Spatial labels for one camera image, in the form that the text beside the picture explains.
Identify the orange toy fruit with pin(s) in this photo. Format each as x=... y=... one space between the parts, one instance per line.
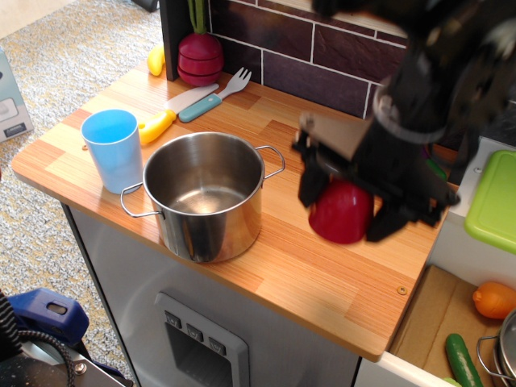
x=494 y=300

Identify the purple toy eggplant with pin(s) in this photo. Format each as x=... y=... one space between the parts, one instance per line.
x=432 y=163

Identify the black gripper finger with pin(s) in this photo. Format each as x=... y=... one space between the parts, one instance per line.
x=389 y=219
x=314 y=180

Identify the red wooden toy radish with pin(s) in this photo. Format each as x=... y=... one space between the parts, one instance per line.
x=200 y=55

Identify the teal-handled toy fork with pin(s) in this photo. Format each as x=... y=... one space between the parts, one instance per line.
x=236 y=84

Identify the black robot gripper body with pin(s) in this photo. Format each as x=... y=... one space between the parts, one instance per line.
x=384 y=155

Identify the yellow-handled toy knife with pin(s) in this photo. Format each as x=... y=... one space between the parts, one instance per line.
x=152 y=128

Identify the grey toy oven panel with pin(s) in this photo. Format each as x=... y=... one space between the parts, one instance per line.
x=204 y=353

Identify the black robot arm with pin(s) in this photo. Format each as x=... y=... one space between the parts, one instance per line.
x=456 y=75

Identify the green plastic cutting board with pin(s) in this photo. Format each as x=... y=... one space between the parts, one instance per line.
x=491 y=217

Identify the small steel pot with lid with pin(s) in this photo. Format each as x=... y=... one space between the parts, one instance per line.
x=503 y=352

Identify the stainless steel pot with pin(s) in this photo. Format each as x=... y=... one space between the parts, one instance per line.
x=206 y=190

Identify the green toy cucumber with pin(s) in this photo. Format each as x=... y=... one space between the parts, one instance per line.
x=460 y=361

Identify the blue clamp tool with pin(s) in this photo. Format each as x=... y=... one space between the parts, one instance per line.
x=49 y=312

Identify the yellow toy banana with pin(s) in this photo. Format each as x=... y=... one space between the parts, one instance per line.
x=156 y=60

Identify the brown cardboard box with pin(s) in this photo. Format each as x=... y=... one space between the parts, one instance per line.
x=441 y=305

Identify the light blue plastic cup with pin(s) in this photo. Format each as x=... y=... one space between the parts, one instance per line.
x=112 y=138

